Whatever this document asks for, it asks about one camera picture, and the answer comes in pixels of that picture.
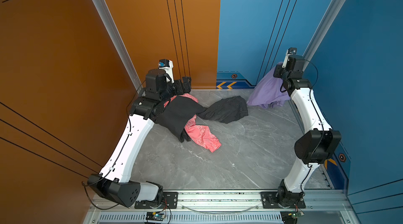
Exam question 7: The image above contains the green circuit board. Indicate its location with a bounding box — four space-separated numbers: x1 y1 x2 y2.
145 212 166 224
281 212 305 224

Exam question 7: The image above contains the pink patterned jacket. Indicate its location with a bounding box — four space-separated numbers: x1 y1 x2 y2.
164 101 221 153

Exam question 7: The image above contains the dark grey denim garment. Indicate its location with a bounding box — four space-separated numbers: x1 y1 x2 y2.
197 96 248 124

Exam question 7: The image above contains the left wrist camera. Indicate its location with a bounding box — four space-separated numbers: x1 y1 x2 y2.
158 59 174 82

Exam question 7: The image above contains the right green circuit board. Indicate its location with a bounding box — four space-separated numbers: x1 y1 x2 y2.
281 212 305 224

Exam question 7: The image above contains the purple t-shirt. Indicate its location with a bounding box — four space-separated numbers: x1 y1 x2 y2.
247 67 290 109

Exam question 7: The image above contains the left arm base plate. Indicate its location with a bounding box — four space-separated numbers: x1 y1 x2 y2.
134 191 178 209

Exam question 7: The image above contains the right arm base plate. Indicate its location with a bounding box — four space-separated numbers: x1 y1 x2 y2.
260 191 306 209

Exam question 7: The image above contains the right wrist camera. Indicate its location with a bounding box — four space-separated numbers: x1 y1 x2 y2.
282 47 297 68

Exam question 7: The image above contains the aluminium front rail frame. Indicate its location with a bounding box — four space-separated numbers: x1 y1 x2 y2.
84 189 359 224

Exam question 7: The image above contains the left green circuit board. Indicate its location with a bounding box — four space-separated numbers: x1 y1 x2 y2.
145 212 166 224

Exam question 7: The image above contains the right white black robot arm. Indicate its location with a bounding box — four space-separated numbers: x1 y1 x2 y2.
273 53 342 208

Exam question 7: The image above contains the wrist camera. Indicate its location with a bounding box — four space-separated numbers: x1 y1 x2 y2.
158 59 174 82
282 47 297 68

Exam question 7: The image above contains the black sweatshirt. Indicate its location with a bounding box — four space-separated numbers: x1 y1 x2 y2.
155 94 206 143

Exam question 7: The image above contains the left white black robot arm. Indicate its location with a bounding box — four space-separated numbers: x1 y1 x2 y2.
82 67 192 208

